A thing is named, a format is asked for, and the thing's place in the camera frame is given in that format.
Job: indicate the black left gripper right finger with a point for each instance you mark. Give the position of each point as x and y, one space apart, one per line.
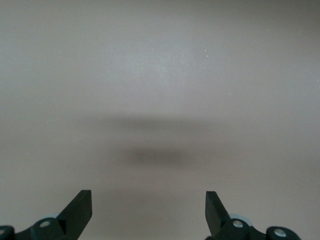
216 217

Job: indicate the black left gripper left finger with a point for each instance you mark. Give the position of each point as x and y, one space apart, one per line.
75 217

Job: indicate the brown table cover sheet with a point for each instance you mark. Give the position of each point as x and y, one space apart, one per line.
160 75

